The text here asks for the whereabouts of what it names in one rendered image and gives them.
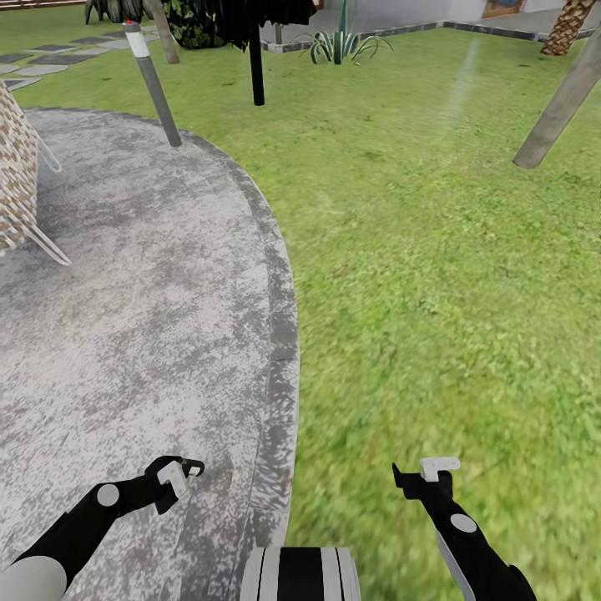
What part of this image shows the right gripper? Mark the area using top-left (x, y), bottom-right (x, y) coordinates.
top-left (392, 463), bottom-right (453, 507)

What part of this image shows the robot trunk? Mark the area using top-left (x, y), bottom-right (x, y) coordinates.
top-left (240, 547), bottom-right (361, 601)

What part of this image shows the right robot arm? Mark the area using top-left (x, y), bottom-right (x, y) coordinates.
top-left (392, 457), bottom-right (537, 601)

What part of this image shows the pesticide atomizer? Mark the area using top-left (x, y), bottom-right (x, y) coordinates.
top-left (181, 459), bottom-right (205, 477)

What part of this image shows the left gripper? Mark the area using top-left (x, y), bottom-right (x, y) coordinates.
top-left (139, 457), bottom-right (178, 515)

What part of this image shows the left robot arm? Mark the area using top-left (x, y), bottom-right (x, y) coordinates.
top-left (0, 457), bottom-right (191, 601)

